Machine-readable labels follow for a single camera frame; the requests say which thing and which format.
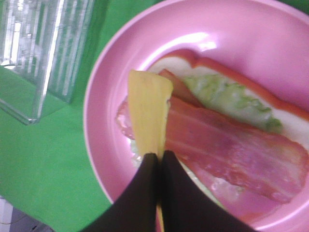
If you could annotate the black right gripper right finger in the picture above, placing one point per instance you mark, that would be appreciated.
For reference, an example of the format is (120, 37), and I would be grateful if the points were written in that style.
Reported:
(186, 208)

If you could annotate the green tablecloth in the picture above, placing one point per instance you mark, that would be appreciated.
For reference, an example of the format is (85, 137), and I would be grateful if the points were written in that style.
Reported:
(44, 168)

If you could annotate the toy bread slice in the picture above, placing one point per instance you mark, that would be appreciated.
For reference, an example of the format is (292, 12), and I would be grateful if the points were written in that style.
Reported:
(241, 202)

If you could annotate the toy bacon strip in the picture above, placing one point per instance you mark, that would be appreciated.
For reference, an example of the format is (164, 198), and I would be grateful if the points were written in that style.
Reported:
(181, 87)

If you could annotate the toy bacon strip streaky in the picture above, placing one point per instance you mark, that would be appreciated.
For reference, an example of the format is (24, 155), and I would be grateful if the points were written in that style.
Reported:
(206, 141)

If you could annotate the toy cheese slice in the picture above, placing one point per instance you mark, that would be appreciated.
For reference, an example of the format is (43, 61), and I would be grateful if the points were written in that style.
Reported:
(148, 102)

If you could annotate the toy lettuce leaf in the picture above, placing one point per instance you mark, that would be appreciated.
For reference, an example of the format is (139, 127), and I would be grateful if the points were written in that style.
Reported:
(222, 97)

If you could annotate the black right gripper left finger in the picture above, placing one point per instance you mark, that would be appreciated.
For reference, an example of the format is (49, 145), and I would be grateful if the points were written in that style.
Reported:
(135, 209)

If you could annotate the clear plastic tray left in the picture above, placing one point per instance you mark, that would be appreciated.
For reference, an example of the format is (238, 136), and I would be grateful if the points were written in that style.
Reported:
(41, 46)

